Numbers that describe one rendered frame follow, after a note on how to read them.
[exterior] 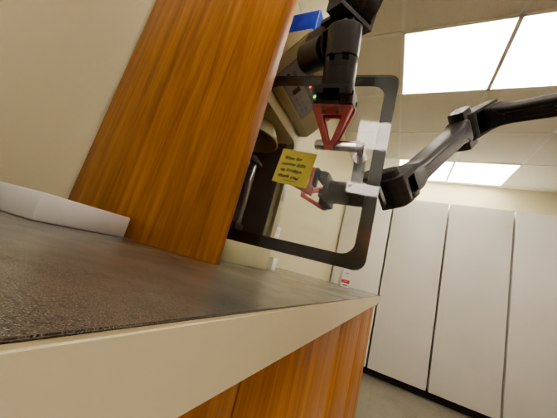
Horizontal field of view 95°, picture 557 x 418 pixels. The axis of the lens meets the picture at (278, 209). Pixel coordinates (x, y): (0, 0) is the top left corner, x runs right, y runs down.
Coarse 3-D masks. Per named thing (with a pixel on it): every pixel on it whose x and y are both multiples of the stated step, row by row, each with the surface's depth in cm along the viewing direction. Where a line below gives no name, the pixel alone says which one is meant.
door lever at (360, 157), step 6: (318, 144) 47; (336, 144) 46; (342, 144) 45; (348, 144) 45; (354, 144) 45; (360, 144) 44; (330, 150) 47; (336, 150) 47; (342, 150) 46; (348, 150) 46; (354, 150) 45; (360, 150) 45; (354, 156) 49; (360, 156) 47; (366, 156) 48; (360, 162) 48
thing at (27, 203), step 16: (0, 192) 37; (16, 192) 36; (32, 192) 36; (0, 208) 36; (16, 208) 35; (32, 208) 35; (48, 208) 36; (64, 208) 38; (80, 208) 40; (96, 208) 43; (64, 224) 38; (80, 224) 41; (96, 224) 43; (112, 224) 46
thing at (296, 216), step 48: (288, 96) 58; (384, 96) 51; (288, 144) 55; (384, 144) 48; (240, 192) 55; (288, 192) 51; (336, 192) 49; (240, 240) 52; (288, 240) 49; (336, 240) 46
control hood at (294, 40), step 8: (296, 32) 61; (304, 32) 60; (288, 40) 61; (296, 40) 60; (304, 40) 60; (288, 48) 61; (296, 48) 61; (288, 56) 62; (296, 56) 63; (280, 64) 62; (288, 64) 63; (320, 72) 70
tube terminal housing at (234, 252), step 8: (296, 8) 75; (224, 248) 60; (232, 248) 63; (240, 248) 66; (248, 248) 70; (256, 248) 74; (224, 256) 61; (232, 256) 64; (240, 256) 67; (248, 256) 70; (256, 256) 74; (264, 256) 79; (240, 264) 67; (248, 264) 71; (256, 264) 75; (264, 264) 80
